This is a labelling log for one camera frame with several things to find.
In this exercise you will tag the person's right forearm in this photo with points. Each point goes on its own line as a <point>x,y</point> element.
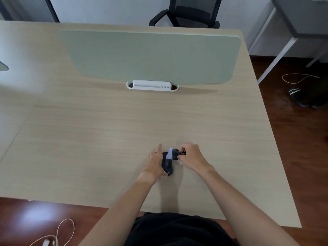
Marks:
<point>243,207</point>

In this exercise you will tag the black framed mesh panel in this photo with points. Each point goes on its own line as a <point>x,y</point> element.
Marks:
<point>28,8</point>

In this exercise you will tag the person's left hand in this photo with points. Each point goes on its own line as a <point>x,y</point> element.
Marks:
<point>153,167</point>

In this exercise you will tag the black slipper with white stripes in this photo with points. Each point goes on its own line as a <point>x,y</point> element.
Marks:
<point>294,94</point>

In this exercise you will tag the grey table with white legs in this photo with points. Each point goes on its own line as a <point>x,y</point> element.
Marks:
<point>307,15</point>

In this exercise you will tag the black mesh office chair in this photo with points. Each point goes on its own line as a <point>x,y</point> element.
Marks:
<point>191,15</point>

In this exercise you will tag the person's right hand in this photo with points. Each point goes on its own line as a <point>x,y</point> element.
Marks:
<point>194,158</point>

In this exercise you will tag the green desk divider panel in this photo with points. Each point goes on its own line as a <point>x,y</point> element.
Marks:
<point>151,57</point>
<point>3,67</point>

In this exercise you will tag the person's black shorts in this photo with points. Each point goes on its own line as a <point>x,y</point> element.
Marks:
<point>179,231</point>

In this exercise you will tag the black brush with white bristles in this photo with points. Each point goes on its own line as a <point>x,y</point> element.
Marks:
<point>174,154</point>

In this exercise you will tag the black computer mouse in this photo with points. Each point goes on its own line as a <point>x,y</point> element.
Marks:
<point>167,166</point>

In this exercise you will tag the white divider bracket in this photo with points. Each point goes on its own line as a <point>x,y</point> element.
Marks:
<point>152,85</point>

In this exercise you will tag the person's left forearm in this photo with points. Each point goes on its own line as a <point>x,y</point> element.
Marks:
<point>120,215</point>

